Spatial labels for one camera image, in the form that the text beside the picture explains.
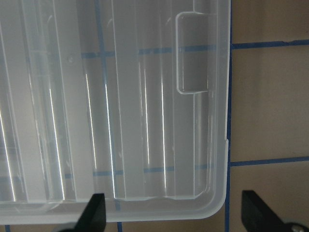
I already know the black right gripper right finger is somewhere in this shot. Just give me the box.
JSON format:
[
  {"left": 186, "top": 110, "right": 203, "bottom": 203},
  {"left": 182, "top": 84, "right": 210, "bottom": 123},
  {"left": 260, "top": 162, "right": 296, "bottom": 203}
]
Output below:
[{"left": 241, "top": 190, "right": 309, "bottom": 232}]

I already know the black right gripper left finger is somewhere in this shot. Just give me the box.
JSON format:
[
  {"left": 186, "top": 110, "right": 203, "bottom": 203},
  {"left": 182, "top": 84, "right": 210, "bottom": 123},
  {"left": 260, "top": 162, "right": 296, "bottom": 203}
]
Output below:
[{"left": 53, "top": 193, "right": 106, "bottom": 232}]

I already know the clear plastic box lid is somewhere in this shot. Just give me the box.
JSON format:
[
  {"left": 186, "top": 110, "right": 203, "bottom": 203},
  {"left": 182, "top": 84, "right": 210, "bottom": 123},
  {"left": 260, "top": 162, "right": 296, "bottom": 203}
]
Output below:
[{"left": 0, "top": 0, "right": 231, "bottom": 225}]

